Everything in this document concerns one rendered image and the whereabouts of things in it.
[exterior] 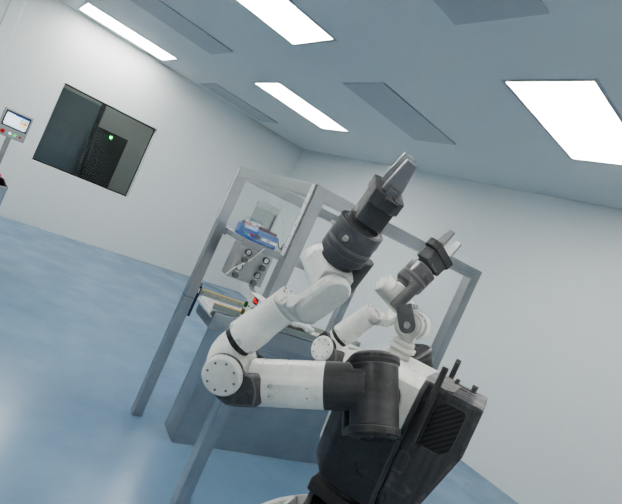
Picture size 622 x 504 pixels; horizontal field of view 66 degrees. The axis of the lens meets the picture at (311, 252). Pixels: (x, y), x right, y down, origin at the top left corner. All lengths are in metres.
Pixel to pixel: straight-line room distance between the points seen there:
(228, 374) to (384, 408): 0.28
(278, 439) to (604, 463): 2.87
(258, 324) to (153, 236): 7.26
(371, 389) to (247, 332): 0.25
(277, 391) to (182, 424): 2.20
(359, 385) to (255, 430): 2.43
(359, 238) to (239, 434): 2.56
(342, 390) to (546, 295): 4.58
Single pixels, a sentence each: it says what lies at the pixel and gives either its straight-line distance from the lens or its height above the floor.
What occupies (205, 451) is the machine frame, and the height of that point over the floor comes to 0.38.
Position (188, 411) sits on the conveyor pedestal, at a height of 0.20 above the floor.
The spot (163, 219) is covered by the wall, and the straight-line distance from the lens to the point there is 8.11.
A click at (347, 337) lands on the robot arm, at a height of 1.19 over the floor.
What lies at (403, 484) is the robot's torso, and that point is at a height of 1.04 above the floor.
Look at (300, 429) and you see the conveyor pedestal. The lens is 3.45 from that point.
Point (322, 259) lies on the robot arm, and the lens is 0.86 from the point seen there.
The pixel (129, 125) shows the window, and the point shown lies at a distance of 7.88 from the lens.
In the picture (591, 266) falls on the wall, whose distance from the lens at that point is 5.32.
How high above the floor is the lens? 1.41
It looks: 1 degrees down
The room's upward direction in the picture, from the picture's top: 24 degrees clockwise
